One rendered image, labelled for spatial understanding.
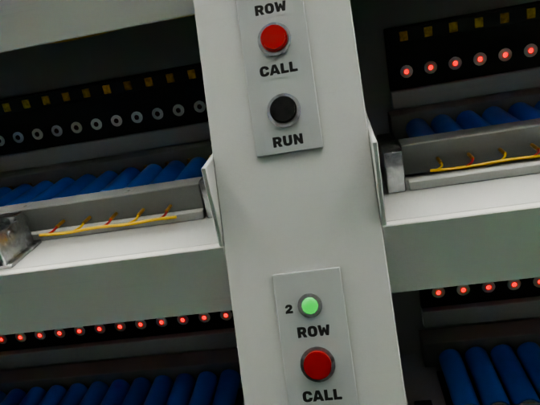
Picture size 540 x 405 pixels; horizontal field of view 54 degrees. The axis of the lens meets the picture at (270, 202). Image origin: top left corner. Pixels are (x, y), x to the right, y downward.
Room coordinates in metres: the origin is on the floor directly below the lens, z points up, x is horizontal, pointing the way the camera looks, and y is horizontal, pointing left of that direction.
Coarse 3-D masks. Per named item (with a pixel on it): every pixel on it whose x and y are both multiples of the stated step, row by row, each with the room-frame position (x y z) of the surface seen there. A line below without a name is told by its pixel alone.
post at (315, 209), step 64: (320, 0) 0.31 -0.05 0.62; (320, 64) 0.31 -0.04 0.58; (256, 192) 0.32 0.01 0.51; (320, 192) 0.31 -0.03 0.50; (256, 256) 0.32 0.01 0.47; (320, 256) 0.31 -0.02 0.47; (384, 256) 0.31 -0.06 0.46; (256, 320) 0.32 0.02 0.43; (384, 320) 0.31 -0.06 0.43; (256, 384) 0.32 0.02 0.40; (384, 384) 0.31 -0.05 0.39
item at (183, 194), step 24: (96, 192) 0.39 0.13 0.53; (120, 192) 0.38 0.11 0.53; (144, 192) 0.37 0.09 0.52; (168, 192) 0.37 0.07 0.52; (192, 192) 0.37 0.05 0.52; (48, 216) 0.39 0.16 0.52; (72, 216) 0.39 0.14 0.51; (96, 216) 0.38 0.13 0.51; (120, 216) 0.38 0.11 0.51; (168, 216) 0.36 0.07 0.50
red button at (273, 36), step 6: (264, 30) 0.31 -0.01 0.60; (270, 30) 0.31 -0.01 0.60; (276, 30) 0.31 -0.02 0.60; (282, 30) 0.31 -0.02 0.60; (264, 36) 0.31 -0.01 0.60; (270, 36) 0.31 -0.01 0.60; (276, 36) 0.31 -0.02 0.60; (282, 36) 0.31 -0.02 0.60; (264, 42) 0.31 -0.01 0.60; (270, 42) 0.31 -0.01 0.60; (276, 42) 0.31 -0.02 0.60; (282, 42) 0.31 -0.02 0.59; (264, 48) 0.31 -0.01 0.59; (270, 48) 0.31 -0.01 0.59; (276, 48) 0.31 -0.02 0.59; (282, 48) 0.31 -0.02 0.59
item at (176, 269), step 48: (96, 144) 0.50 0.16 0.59; (144, 144) 0.50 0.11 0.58; (48, 240) 0.39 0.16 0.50; (96, 240) 0.37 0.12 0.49; (144, 240) 0.35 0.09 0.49; (192, 240) 0.34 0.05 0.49; (0, 288) 0.35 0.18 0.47; (48, 288) 0.34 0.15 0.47; (96, 288) 0.34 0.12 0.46; (144, 288) 0.34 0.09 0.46; (192, 288) 0.34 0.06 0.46
